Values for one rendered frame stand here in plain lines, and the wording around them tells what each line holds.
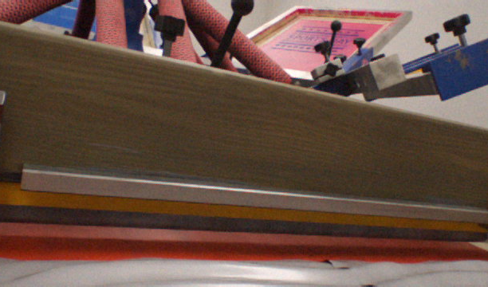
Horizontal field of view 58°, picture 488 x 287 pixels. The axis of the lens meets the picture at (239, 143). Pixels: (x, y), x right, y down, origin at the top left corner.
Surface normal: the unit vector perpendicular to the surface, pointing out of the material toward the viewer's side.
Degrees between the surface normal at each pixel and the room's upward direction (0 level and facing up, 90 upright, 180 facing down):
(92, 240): 0
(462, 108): 90
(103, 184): 90
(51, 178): 90
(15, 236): 0
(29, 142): 90
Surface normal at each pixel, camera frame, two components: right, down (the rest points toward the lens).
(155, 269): 0.42, -0.72
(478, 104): -0.89, -0.13
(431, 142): 0.41, 0.17
